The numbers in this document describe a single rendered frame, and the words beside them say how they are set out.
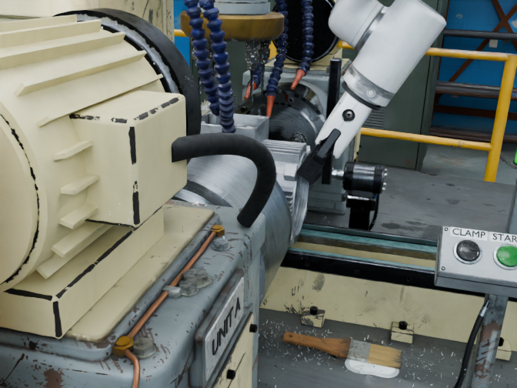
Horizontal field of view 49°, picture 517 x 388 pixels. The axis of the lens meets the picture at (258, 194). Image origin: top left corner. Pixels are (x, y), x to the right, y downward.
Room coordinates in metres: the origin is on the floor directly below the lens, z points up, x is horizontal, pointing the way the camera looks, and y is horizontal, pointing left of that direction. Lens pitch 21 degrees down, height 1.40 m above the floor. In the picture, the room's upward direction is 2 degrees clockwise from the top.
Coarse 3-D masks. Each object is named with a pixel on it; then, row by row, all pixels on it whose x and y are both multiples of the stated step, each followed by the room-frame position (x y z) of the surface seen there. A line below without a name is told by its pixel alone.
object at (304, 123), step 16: (288, 80) 1.36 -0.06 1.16; (304, 80) 1.38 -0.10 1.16; (256, 96) 1.25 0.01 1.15; (288, 96) 1.23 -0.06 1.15; (304, 96) 1.23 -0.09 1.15; (320, 96) 1.31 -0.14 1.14; (240, 112) 1.25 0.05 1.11; (256, 112) 1.24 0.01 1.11; (272, 112) 1.23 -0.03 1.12; (288, 112) 1.22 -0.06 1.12; (304, 112) 1.22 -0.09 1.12; (320, 112) 1.22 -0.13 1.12; (272, 128) 1.23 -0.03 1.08; (288, 128) 1.22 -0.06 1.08; (304, 128) 1.21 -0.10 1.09; (320, 128) 1.21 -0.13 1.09; (320, 176) 1.21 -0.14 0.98
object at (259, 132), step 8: (208, 112) 1.09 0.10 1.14; (208, 120) 1.09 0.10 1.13; (216, 120) 1.08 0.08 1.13; (240, 120) 1.08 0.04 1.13; (248, 120) 1.08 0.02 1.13; (256, 120) 1.08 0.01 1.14; (264, 120) 1.04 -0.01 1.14; (208, 128) 1.00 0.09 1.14; (216, 128) 0.99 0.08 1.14; (240, 128) 0.98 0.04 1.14; (248, 128) 0.98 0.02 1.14; (256, 128) 0.98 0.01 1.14; (264, 128) 1.04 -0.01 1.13; (256, 136) 0.98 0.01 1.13; (264, 136) 1.04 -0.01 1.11
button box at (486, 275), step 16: (448, 240) 0.70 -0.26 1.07; (480, 240) 0.69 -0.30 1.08; (496, 240) 0.69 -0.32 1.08; (512, 240) 0.69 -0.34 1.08; (448, 256) 0.68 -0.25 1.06; (480, 256) 0.67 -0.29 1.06; (448, 272) 0.66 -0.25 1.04; (464, 272) 0.66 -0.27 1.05; (480, 272) 0.66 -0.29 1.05; (496, 272) 0.66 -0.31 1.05; (512, 272) 0.65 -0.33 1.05; (464, 288) 0.68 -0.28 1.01; (480, 288) 0.67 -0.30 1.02; (496, 288) 0.66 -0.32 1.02; (512, 288) 0.65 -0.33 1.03
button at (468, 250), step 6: (468, 240) 0.69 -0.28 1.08; (462, 246) 0.68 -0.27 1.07; (468, 246) 0.68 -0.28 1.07; (474, 246) 0.68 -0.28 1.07; (456, 252) 0.68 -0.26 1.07; (462, 252) 0.67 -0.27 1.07; (468, 252) 0.67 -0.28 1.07; (474, 252) 0.67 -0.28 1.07; (462, 258) 0.67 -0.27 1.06; (468, 258) 0.67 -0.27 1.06; (474, 258) 0.67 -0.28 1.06
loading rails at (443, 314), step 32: (320, 224) 1.06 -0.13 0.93; (288, 256) 0.94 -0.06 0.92; (320, 256) 0.92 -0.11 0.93; (352, 256) 0.94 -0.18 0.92; (384, 256) 0.99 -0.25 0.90; (416, 256) 0.98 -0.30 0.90; (288, 288) 0.94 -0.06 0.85; (320, 288) 0.92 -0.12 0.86; (352, 288) 0.91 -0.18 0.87; (384, 288) 0.89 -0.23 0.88; (416, 288) 0.88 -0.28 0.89; (448, 288) 0.87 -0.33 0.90; (320, 320) 0.89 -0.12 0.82; (352, 320) 0.90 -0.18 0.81; (384, 320) 0.89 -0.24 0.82; (416, 320) 0.88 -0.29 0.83; (448, 320) 0.86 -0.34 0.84; (512, 320) 0.84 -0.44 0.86
